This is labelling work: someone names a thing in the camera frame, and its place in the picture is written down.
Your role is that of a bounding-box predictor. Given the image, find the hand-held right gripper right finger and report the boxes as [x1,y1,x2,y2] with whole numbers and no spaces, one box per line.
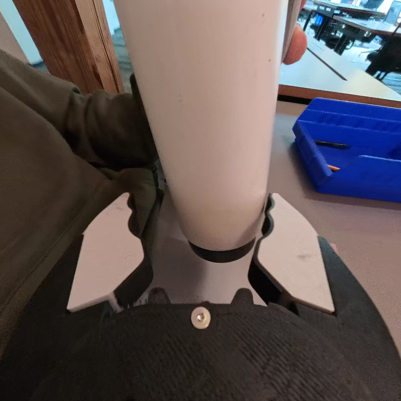
[247,193,336,315]

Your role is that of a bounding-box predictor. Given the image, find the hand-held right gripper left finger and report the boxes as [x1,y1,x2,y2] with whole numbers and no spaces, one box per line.
[66,192,154,312]

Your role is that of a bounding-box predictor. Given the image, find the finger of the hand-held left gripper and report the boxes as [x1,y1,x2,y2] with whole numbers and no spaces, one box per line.
[281,0,302,62]

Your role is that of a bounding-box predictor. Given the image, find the blue storage bin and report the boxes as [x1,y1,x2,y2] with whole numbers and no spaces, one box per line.
[292,97,401,203]

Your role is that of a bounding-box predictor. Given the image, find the white bottle black cap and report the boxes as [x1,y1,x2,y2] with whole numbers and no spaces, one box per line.
[113,0,289,264]

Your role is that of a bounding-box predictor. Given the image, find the person's left forearm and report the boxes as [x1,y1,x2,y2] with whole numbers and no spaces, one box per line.
[61,89,161,176]

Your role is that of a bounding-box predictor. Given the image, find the person's left hand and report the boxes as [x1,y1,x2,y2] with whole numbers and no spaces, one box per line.
[282,24,309,66]

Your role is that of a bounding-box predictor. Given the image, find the white office desk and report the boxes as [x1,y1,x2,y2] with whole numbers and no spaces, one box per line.
[277,33,401,109]

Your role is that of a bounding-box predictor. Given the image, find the black office chair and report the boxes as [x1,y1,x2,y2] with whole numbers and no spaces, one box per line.
[364,34,401,82]

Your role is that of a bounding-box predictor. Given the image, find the wooden door post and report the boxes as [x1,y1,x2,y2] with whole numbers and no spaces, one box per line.
[12,0,125,95]

